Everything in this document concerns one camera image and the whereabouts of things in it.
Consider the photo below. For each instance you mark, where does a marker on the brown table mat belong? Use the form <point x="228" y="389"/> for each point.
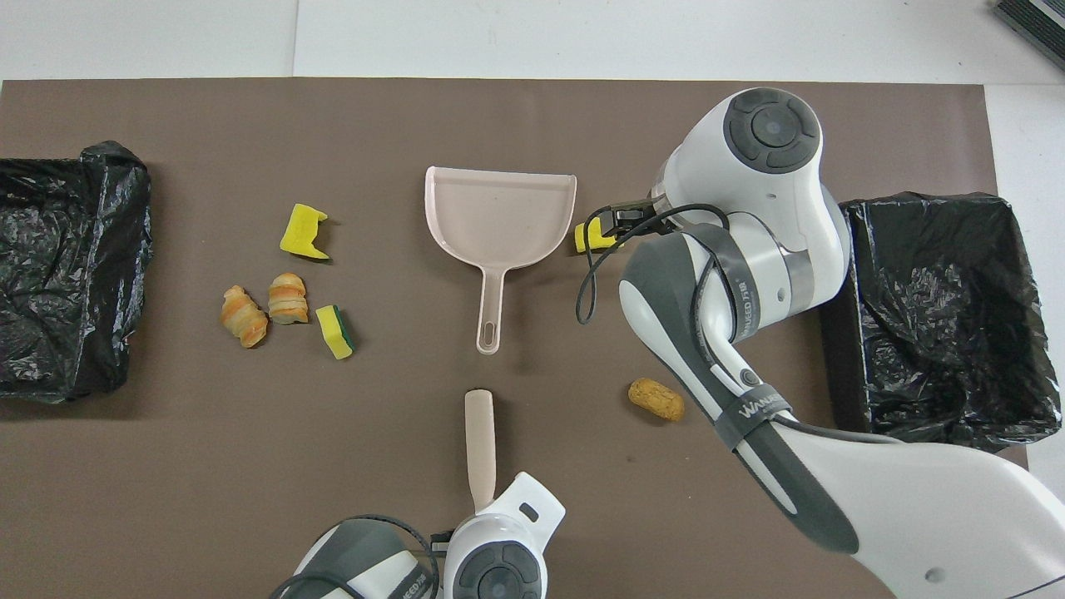
<point x="250" y="466"/>

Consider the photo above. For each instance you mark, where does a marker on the bin covered by black bag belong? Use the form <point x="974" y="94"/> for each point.
<point x="58" y="274"/>

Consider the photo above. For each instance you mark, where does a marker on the yellow sponge piece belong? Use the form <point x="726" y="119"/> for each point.
<point x="301" y="235"/>
<point x="582" y="241"/>

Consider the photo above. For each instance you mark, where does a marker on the brown potato-shaped bread roll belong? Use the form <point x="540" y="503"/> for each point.
<point x="656" y="399"/>

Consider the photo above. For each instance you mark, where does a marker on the dark ribbed panel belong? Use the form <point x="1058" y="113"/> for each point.
<point x="1036" y="21"/>

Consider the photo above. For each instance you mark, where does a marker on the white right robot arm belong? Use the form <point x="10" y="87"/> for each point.
<point x="915" y="516"/>

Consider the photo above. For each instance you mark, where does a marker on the yellow sponge with green layer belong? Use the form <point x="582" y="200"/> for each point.
<point x="334" y="331"/>

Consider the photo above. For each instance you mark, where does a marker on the beige brush with black bristles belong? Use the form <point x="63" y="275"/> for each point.
<point x="480" y="441"/>

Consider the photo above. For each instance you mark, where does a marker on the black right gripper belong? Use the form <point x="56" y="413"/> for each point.
<point x="634" y="220"/>

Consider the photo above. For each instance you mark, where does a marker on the bin lined with black bag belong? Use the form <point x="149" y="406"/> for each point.
<point x="940" y="333"/>

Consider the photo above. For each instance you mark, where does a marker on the pale pink plastic dustpan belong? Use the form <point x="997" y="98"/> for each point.
<point x="499" y="216"/>

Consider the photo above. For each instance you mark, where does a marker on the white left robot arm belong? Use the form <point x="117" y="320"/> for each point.
<point x="516" y="516"/>

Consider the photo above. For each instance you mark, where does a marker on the striped orange croissant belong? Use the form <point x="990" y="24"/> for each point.
<point x="288" y="299"/>
<point x="244" y="316"/>

